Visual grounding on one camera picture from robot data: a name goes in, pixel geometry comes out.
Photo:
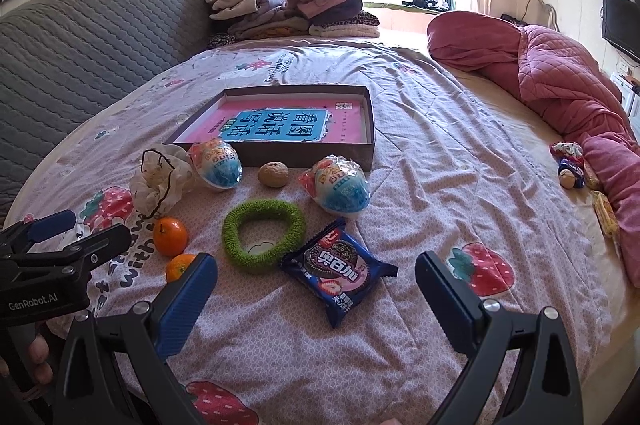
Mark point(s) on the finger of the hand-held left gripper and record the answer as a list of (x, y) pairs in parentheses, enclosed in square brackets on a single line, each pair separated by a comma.
[(100, 242), (50, 225)]

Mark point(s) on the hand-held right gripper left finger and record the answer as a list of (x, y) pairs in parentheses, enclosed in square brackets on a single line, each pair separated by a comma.
[(185, 305)]

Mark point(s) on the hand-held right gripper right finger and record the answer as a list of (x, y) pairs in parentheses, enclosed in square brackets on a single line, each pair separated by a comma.
[(445, 300)]

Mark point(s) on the orange tangerine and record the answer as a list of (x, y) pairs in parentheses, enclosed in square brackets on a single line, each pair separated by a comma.
[(177, 269), (171, 237)]

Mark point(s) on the white scrunchie with black trim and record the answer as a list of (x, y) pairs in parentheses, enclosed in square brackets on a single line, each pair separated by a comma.
[(150, 190)]

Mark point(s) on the green fuzzy scrunchie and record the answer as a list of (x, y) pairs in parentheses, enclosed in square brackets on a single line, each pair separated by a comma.
[(234, 245)]

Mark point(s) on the blue cookie packet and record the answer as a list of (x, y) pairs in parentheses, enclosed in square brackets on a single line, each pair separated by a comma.
[(335, 272)]

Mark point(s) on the toy egg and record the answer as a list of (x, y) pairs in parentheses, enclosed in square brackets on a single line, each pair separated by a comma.
[(340, 190), (217, 165)]

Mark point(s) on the brown walnut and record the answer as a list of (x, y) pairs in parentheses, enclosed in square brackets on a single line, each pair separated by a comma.
[(273, 175)]

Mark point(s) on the shallow brown cardboard box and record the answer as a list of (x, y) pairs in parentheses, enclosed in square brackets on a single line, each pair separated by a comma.
[(280, 152)]

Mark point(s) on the person's left hand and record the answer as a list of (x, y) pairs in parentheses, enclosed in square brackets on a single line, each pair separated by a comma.
[(39, 357)]

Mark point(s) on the strawberry printed bed cover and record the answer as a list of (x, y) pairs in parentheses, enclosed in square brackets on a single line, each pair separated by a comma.
[(450, 205)]

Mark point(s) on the grey quilted headboard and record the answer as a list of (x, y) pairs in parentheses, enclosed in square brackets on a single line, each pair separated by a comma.
[(75, 70)]

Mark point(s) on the small walnut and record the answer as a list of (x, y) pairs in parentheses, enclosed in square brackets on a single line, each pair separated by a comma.
[(566, 179)]

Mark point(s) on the yellow snack packet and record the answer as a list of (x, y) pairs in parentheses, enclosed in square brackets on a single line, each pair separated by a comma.
[(605, 212)]

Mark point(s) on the small blue packet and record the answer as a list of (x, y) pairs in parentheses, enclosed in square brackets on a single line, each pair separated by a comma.
[(577, 170)]

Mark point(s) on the red and white scrunchie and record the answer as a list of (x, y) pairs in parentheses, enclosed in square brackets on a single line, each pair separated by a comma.
[(567, 151)]

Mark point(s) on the pink and blue book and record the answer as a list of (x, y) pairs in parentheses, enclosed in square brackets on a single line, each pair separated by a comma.
[(280, 125)]

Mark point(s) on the pink quilted blanket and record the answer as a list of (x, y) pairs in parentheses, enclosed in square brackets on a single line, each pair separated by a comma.
[(550, 65)]

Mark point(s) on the beige bed sheet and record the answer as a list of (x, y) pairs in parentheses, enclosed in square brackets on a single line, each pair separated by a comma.
[(405, 36)]

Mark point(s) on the olive folded garment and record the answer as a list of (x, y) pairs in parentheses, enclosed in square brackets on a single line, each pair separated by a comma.
[(272, 27)]

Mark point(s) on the purple garment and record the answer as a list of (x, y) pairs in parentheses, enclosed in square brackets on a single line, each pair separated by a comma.
[(260, 5)]

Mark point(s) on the cream folded garment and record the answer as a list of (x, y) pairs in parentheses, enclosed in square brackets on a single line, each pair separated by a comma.
[(345, 30)]

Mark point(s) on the dark bag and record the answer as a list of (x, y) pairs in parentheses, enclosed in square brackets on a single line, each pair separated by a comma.
[(512, 19)]

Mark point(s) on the leopard print garment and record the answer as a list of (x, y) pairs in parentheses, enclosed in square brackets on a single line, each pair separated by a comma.
[(360, 19)]

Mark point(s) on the dark clothes on windowsill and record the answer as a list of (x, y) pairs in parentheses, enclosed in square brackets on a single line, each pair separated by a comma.
[(425, 1)]

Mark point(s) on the green windowsill mat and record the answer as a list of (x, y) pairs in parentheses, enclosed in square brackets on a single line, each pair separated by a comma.
[(382, 6)]

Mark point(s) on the dark maroon garment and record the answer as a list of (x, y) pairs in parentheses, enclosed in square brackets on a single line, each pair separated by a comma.
[(345, 11)]

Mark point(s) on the black television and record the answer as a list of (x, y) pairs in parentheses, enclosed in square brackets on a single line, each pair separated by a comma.
[(620, 25)]

